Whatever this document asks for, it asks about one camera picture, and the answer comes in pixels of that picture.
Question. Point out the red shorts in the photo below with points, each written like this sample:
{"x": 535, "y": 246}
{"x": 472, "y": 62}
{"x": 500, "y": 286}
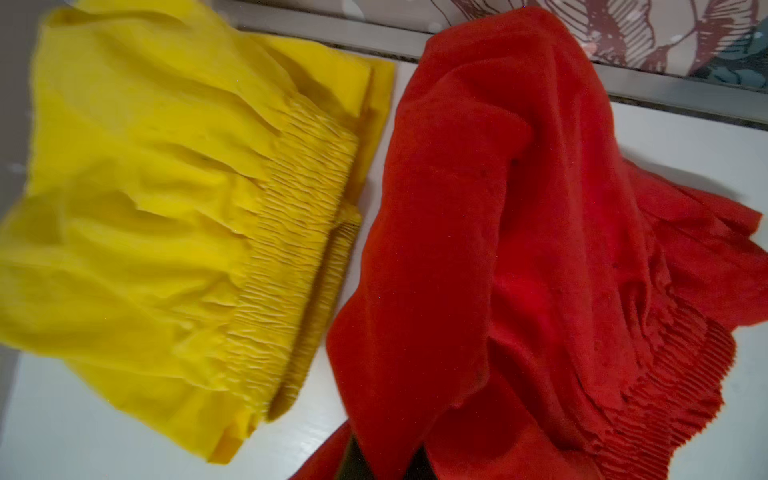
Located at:
{"x": 531, "y": 304}

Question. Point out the yellow shorts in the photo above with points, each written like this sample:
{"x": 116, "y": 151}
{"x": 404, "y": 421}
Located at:
{"x": 189, "y": 213}

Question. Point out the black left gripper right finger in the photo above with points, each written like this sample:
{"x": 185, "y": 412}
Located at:
{"x": 419, "y": 467}

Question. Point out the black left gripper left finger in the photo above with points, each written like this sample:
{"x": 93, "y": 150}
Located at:
{"x": 353, "y": 465}

